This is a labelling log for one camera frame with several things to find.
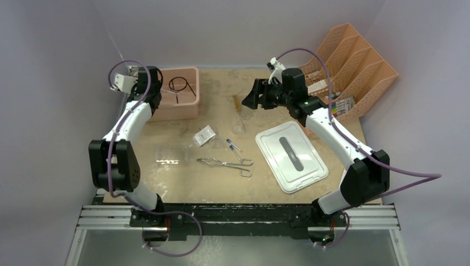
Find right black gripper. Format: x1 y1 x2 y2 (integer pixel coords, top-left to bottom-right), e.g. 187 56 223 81
243 79 293 111

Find blue capped clear syringe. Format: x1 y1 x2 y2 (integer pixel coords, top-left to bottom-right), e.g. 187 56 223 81
161 89 179 96

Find pink plastic bin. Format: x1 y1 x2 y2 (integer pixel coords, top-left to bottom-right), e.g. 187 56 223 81
150 66 200 121

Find white packet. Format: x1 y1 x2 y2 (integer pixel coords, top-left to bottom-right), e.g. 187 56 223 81
192 125 216 147

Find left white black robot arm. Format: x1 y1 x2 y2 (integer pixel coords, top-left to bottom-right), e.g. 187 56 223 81
88 66 165 227

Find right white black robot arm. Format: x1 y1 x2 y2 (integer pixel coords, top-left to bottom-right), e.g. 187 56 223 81
241 68 390 226

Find blue capped test tube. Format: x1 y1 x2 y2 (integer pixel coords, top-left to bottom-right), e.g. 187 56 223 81
229 145 242 162
226 139 243 152

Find white plastic bin lid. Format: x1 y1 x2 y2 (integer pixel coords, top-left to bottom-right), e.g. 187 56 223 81
256 121 329 194

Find metal crucible tongs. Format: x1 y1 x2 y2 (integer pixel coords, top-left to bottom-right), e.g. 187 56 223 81
196 157 253 177

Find clear well plate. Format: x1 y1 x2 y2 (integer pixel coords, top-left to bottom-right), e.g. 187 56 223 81
155 144 190 165

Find set of coloured markers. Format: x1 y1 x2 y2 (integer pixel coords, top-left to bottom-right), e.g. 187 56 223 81
332 96 355 117

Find orange mesh file organizer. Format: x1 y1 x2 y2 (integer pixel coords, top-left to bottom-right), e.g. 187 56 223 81
300 24 398 122

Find black wire tripod ring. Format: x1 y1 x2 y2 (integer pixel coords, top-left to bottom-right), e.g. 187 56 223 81
168 76 197 104

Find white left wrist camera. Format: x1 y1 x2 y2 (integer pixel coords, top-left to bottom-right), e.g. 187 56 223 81
110 73 137 94

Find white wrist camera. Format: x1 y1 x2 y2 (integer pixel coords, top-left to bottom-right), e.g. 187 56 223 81
267 57 286 84
110 73 137 94

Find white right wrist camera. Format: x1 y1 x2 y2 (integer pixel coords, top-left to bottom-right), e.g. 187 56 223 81
267 57 286 84

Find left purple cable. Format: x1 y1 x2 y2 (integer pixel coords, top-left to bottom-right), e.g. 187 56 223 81
107 59 203 257

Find aluminium rail frame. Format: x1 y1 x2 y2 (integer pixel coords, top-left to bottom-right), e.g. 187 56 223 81
67 190 409 265

